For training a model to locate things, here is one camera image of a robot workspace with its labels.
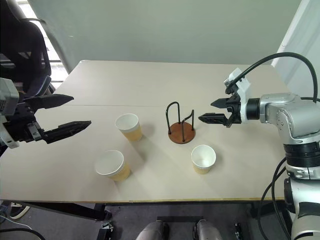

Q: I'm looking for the black table frame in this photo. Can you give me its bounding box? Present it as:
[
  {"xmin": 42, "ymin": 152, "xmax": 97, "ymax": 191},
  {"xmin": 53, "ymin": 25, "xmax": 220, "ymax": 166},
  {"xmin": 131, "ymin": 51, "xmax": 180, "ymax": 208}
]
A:
[{"xmin": 16, "ymin": 201, "xmax": 113, "ymax": 221}]

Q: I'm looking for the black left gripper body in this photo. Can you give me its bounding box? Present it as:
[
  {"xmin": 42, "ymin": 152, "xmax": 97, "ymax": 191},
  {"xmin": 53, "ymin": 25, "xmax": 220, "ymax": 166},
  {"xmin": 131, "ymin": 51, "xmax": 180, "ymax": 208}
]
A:
[{"xmin": 4, "ymin": 99, "xmax": 48, "ymax": 144}]

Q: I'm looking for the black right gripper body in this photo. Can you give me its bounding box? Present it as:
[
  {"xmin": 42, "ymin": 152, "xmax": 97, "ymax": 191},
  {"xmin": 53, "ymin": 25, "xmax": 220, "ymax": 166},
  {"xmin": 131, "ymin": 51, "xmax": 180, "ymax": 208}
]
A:
[{"xmin": 224, "ymin": 94, "xmax": 243, "ymax": 128}]

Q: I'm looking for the silver right robot leg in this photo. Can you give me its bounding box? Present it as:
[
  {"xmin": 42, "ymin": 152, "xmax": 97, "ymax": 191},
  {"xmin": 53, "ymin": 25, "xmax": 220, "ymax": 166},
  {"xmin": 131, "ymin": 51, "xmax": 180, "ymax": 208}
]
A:
[{"xmin": 193, "ymin": 219, "xmax": 224, "ymax": 240}]

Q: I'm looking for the silver left robot leg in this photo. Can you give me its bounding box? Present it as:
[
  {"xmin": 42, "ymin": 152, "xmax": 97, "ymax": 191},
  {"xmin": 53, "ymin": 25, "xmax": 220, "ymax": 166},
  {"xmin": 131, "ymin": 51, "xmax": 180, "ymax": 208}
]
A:
[{"xmin": 135, "ymin": 220, "xmax": 169, "ymax": 240}]

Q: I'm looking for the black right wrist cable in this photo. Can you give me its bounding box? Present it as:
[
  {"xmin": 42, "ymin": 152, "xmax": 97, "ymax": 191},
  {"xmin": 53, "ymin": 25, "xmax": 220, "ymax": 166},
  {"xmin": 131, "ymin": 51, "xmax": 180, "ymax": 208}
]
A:
[{"xmin": 225, "ymin": 51, "xmax": 320, "ymax": 104}]

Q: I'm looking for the black robot body cable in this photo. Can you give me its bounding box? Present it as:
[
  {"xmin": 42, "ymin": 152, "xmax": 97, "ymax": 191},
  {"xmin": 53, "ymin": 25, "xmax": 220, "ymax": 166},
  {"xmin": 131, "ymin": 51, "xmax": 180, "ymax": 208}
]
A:
[{"xmin": 256, "ymin": 157, "xmax": 295, "ymax": 240}]

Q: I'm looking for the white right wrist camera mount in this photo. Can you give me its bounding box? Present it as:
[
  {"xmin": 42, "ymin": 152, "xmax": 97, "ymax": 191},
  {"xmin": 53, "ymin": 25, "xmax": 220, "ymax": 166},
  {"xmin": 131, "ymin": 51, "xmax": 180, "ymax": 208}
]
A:
[{"xmin": 222, "ymin": 67, "xmax": 252, "ymax": 125}]

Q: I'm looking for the black stand base bar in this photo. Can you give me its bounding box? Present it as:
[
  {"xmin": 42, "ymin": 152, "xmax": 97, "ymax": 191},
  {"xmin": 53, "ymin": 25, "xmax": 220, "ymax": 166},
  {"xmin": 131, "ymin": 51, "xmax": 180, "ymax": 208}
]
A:
[{"xmin": 156, "ymin": 215, "xmax": 204, "ymax": 224}]

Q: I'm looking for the black office chair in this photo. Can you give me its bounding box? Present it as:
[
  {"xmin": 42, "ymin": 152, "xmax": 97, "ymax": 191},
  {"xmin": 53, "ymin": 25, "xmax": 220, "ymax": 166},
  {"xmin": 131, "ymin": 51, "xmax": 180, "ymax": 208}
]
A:
[{"xmin": 0, "ymin": 0, "xmax": 55, "ymax": 101}]

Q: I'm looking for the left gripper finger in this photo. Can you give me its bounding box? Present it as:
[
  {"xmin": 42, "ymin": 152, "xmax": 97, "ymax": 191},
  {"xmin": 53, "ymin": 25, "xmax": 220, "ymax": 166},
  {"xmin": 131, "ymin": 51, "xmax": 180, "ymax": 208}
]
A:
[
  {"xmin": 40, "ymin": 120, "xmax": 92, "ymax": 145},
  {"xmin": 23, "ymin": 94, "xmax": 75, "ymax": 114}
]

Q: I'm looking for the black floor cable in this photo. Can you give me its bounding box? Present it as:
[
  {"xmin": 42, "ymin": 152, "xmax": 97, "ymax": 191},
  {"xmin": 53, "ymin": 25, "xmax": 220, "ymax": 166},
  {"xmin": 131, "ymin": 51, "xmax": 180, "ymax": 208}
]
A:
[{"xmin": 0, "ymin": 226, "xmax": 46, "ymax": 240}]

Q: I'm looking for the yellow ribbed paper cup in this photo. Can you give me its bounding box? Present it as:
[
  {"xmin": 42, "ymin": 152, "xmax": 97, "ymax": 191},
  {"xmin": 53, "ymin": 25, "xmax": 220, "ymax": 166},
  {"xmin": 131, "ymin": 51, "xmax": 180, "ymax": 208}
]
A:
[
  {"xmin": 190, "ymin": 144, "xmax": 217, "ymax": 176},
  {"xmin": 114, "ymin": 113, "xmax": 144, "ymax": 142},
  {"xmin": 94, "ymin": 149, "xmax": 132, "ymax": 182}
]

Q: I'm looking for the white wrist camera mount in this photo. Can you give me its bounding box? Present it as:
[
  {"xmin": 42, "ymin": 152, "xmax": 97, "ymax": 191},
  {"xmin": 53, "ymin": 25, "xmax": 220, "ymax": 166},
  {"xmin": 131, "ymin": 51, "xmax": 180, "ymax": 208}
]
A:
[
  {"xmin": 222, "ymin": 67, "xmax": 252, "ymax": 125},
  {"xmin": 0, "ymin": 76, "xmax": 20, "ymax": 150}
]

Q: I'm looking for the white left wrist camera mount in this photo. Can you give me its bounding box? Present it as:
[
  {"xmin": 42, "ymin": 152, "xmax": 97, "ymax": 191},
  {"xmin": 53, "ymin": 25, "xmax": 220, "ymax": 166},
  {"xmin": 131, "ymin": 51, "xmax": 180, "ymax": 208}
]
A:
[{"xmin": 0, "ymin": 76, "xmax": 20, "ymax": 150}]

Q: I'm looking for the silver robot leg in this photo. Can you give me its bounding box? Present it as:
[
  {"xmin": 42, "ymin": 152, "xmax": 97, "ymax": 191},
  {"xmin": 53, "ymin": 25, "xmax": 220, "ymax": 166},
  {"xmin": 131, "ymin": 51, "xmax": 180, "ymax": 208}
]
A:
[
  {"xmin": 135, "ymin": 220, "xmax": 169, "ymax": 240},
  {"xmin": 193, "ymin": 219, "xmax": 224, "ymax": 240}
]

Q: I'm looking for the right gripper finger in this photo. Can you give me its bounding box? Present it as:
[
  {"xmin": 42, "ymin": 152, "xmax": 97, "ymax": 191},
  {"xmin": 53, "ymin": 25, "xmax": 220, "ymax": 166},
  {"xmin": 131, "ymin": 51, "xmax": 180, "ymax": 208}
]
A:
[
  {"xmin": 210, "ymin": 97, "xmax": 229, "ymax": 109},
  {"xmin": 197, "ymin": 112, "xmax": 231, "ymax": 126}
]

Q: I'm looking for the black white sneaker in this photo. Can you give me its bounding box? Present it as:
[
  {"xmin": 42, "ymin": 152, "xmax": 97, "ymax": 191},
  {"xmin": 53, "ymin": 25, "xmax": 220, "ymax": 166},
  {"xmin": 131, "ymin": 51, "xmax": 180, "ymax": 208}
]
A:
[{"xmin": 9, "ymin": 201, "xmax": 31, "ymax": 220}]

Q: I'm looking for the wooden base wire cup holder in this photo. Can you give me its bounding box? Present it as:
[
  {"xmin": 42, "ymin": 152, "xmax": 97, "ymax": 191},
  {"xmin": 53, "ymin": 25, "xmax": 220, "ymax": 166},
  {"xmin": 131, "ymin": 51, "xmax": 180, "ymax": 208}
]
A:
[{"xmin": 164, "ymin": 100, "xmax": 196, "ymax": 145}]

